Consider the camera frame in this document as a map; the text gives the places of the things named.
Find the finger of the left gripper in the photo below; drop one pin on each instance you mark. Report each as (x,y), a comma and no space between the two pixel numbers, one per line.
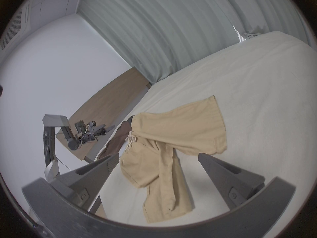
(227,180)

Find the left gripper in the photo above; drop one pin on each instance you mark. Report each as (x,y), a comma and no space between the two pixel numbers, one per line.
(95,131)

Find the tan shorts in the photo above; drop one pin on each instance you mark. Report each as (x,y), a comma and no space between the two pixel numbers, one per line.
(168,132)

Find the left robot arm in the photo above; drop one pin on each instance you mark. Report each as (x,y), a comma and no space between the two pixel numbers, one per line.
(71,137)

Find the bed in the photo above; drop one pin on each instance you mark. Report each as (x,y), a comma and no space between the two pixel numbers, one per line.
(247,95)

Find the brown garment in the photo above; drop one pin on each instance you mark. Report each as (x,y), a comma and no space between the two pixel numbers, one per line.
(116,140)

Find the black garment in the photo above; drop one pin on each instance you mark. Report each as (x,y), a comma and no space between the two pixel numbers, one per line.
(130,118)

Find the window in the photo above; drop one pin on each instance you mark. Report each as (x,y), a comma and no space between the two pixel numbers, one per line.
(237,35)

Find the grey-green curtain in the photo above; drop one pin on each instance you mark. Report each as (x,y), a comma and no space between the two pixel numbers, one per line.
(267,9)
(153,28)

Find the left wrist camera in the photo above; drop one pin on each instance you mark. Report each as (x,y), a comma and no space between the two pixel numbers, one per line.
(93,123)

